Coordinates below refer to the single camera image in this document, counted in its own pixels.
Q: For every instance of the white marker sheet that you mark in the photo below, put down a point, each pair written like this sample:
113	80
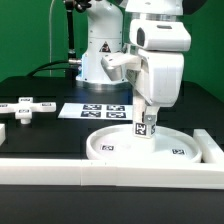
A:
96	111

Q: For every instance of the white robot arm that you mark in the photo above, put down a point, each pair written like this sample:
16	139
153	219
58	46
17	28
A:
140	42

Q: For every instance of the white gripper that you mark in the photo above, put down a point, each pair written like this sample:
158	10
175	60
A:
155	78

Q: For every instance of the black camera stand pole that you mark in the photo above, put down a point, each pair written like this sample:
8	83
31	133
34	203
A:
70	30

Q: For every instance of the white fence bar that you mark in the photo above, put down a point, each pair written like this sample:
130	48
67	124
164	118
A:
211	152
100	173

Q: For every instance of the white round table top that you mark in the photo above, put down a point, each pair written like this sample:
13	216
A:
118	143

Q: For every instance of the white right fence bar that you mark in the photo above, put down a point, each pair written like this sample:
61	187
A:
211	152

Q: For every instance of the white left fence block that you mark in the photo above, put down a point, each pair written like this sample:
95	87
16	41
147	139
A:
2	134

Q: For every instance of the white front fence bar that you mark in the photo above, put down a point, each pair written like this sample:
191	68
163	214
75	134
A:
100	173

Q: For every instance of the white cross-shaped table base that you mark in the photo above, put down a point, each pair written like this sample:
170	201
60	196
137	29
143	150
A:
25	107

